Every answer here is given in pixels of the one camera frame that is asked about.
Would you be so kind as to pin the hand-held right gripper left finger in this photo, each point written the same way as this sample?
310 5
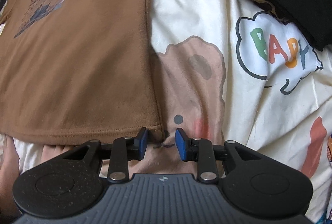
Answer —
144 144

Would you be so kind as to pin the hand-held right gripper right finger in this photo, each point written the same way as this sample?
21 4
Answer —
180 144

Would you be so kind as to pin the brown printed t-shirt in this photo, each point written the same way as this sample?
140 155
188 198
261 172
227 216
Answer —
90 57

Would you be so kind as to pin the cream bear print blanket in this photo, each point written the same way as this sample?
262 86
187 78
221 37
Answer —
194 5

